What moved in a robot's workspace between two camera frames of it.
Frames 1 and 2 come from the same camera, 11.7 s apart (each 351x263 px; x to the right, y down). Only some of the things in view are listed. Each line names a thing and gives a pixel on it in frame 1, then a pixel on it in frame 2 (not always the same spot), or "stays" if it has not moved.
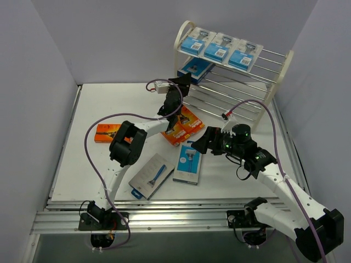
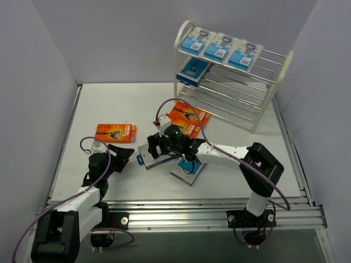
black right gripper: [215, 139] → [157, 146]
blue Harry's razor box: [198, 68] stays
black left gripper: [176, 89] → [118, 160]
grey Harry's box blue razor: [149, 178] → [146, 158]
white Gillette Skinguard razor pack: [245, 55] stays
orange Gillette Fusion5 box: [194, 124] → [188, 111]
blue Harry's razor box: [188, 164] stays
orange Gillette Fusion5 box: [106, 132] stays
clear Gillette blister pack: [221, 47] stays
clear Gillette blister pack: [195, 43] stays
